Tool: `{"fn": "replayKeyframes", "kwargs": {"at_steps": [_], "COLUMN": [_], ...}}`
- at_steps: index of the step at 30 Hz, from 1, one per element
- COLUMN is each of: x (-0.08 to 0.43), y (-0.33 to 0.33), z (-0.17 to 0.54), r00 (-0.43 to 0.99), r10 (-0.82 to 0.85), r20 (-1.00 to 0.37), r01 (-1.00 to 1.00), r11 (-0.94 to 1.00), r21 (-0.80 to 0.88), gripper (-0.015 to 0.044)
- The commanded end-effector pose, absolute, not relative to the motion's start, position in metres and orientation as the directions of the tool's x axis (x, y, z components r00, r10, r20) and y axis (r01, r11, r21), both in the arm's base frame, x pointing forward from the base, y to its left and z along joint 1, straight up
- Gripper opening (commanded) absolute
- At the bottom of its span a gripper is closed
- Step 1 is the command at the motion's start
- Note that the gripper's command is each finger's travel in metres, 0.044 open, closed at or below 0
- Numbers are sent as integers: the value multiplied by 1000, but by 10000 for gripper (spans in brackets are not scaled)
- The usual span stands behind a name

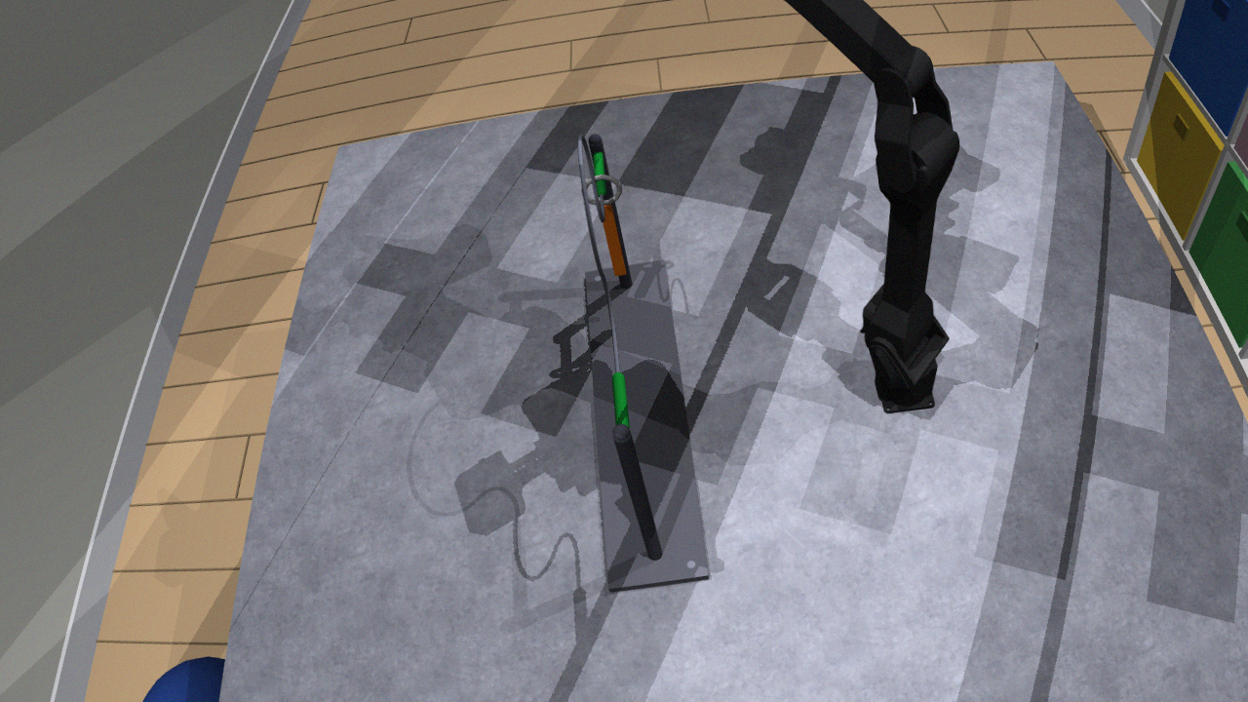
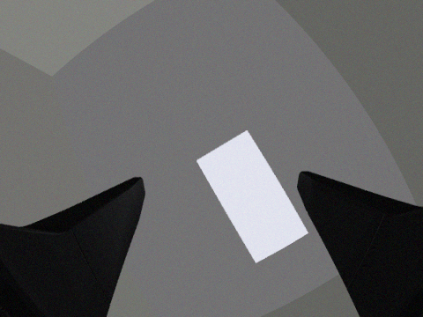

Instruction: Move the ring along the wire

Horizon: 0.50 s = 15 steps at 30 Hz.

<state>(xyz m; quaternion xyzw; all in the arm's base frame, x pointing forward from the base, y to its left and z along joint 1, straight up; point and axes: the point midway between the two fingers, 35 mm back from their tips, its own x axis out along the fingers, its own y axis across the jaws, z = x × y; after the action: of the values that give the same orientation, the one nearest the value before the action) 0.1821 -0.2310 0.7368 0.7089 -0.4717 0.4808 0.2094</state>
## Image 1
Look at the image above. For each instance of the grey ring with orange handle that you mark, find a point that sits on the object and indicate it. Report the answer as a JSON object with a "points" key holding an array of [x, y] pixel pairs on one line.
{"points": [[610, 229]]}

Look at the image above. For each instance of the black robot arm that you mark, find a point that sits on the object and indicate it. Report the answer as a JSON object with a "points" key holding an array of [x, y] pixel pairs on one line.
{"points": [[915, 155]]}

